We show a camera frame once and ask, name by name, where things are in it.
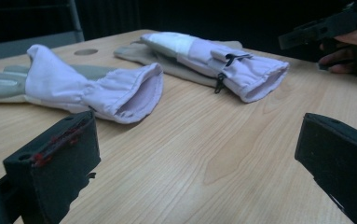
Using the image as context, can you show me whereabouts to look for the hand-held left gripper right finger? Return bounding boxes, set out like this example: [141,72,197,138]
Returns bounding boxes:
[295,112,357,224]

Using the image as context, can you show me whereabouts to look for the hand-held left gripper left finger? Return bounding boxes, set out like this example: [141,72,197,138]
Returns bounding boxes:
[2,110,102,224]

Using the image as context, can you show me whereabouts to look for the white lilac ski glove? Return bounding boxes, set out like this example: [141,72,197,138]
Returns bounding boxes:
[140,31,291,104]
[0,44,165,125]

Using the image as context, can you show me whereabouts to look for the round table cable grommet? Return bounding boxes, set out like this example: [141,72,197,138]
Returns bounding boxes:
[74,48,99,57]

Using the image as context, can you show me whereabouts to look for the white metal desk frame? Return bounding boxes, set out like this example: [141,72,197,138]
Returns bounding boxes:
[67,0,86,43]

